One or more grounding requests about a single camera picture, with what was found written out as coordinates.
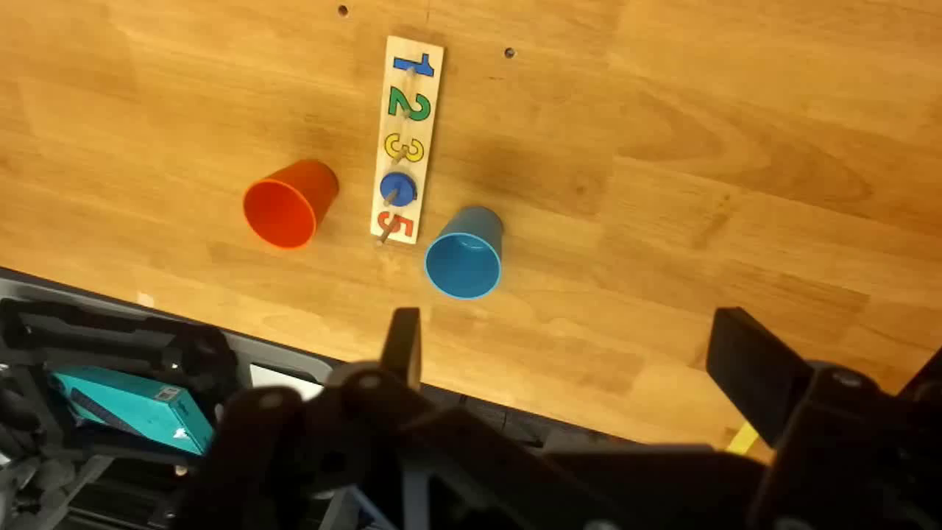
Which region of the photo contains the orange plastic cup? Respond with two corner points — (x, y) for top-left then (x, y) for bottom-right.
(243, 156), (346, 253)

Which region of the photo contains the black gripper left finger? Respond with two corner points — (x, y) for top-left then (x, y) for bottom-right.
(175, 307), (614, 530)

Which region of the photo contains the blue round puzzle disc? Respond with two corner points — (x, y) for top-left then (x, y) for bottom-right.
(378, 169), (422, 209)

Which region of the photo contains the yellow tape piece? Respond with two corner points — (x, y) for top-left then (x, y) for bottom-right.
(724, 421), (765, 461)

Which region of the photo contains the teal case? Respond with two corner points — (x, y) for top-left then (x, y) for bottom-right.
(47, 365), (219, 461)

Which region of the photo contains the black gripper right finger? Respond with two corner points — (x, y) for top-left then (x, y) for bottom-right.
(703, 307), (942, 530)

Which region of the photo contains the wooden number puzzle board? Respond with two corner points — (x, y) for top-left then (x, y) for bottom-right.
(369, 34), (449, 249)

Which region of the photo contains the blue plastic cup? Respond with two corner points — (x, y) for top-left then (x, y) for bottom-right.
(422, 203), (511, 303)

